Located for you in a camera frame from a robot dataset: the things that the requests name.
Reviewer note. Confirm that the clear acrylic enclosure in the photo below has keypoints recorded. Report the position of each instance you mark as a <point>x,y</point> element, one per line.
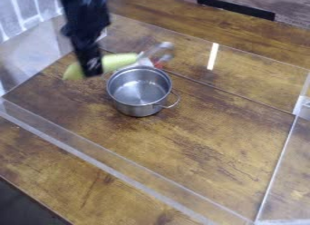
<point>219,159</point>

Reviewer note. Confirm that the red and white object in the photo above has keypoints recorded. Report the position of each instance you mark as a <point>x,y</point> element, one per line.
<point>155,61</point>

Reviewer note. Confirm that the small steel pot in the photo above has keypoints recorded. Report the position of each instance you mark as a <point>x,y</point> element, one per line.
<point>140,91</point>

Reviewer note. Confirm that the black strip on table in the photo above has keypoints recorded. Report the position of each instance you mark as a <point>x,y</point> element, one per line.
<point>241,9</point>

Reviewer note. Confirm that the green handled metal spoon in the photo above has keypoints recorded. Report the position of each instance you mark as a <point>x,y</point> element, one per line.
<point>114,62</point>

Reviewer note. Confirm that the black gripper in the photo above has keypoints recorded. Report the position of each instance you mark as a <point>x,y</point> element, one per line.
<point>87,18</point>

